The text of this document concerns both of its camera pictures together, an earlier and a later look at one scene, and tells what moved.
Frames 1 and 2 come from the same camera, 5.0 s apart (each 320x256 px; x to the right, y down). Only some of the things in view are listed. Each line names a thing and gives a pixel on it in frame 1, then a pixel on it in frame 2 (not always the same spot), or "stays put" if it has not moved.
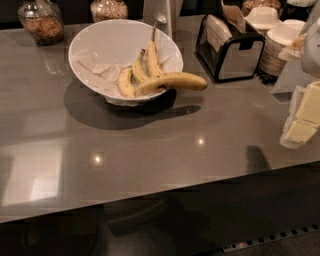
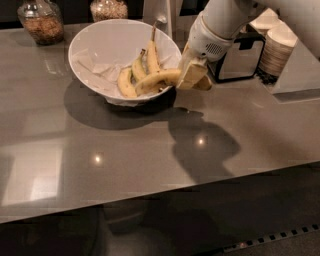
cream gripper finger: x=304 y=116 -> x=195 y=75
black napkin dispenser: x=230 y=48 stays put
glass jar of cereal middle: x=102 y=10 stays put
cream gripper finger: x=299 y=128 -> x=185 y=59
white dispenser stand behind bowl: x=159 y=12 stays put
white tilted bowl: x=101 y=49 stays put
